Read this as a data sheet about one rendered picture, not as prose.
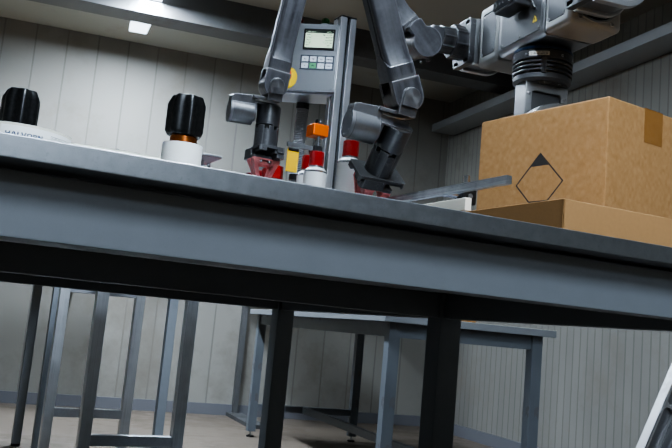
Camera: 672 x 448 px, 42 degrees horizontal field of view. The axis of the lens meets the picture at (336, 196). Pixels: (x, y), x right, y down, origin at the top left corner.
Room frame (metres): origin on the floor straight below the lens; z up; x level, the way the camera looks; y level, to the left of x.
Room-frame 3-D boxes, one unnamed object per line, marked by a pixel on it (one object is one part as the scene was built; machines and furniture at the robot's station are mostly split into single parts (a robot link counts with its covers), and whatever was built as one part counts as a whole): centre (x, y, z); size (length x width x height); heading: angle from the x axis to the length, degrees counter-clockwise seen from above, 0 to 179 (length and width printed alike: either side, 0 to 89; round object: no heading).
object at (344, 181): (1.76, -0.02, 0.98); 0.05 x 0.05 x 0.20
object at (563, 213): (1.17, -0.31, 0.85); 0.30 x 0.26 x 0.04; 26
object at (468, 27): (2.13, -0.26, 1.45); 0.09 x 0.08 x 0.12; 19
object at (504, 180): (1.82, -0.03, 0.96); 1.07 x 0.01 x 0.01; 26
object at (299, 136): (2.26, 0.11, 1.18); 0.04 x 0.04 x 0.21
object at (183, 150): (1.88, 0.35, 1.03); 0.09 x 0.09 x 0.30
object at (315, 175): (1.90, 0.05, 0.98); 0.05 x 0.05 x 0.20
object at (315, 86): (2.20, 0.10, 1.38); 0.17 x 0.10 x 0.19; 81
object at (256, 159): (2.04, 0.18, 1.05); 0.07 x 0.07 x 0.09; 26
